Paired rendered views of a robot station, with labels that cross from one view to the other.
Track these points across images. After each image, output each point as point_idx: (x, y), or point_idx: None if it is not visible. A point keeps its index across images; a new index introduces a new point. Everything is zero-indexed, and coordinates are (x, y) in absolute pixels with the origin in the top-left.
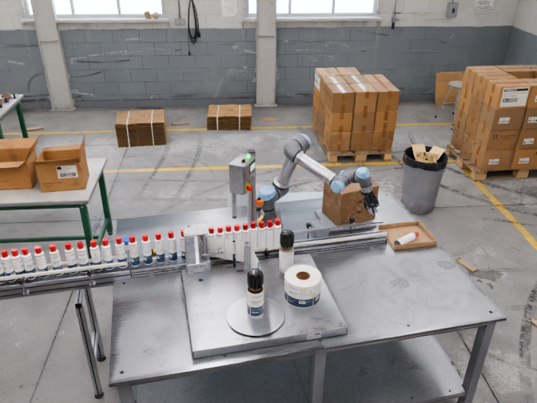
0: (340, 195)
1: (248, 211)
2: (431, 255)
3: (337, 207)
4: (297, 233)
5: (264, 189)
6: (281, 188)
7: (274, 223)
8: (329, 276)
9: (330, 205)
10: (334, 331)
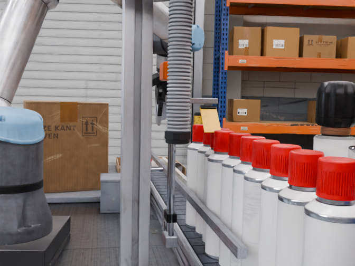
0: (102, 109)
1: (131, 135)
2: None
3: (97, 142)
4: (101, 224)
5: (2, 111)
6: None
7: (56, 224)
8: None
9: (65, 155)
10: None
